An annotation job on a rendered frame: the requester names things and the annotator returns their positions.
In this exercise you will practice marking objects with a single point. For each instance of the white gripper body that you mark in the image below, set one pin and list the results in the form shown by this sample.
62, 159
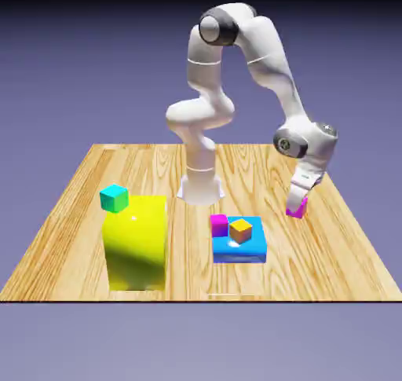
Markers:
297, 193

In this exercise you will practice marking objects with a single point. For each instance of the small magenta cube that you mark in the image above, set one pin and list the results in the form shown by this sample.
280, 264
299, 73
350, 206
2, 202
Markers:
219, 224
300, 212

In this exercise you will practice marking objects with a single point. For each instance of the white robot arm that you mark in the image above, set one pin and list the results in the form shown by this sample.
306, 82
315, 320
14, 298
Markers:
204, 73

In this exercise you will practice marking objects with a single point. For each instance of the small orange cube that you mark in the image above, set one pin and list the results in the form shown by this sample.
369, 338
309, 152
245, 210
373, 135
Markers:
240, 230

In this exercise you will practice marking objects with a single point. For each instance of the small teal cube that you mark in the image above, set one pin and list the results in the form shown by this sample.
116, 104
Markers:
114, 198

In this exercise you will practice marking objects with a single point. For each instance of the large blue box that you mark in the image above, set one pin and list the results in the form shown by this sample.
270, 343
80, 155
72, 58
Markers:
248, 249

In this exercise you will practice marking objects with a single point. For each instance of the large yellow box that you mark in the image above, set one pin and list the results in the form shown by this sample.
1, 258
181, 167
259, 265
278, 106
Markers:
135, 242

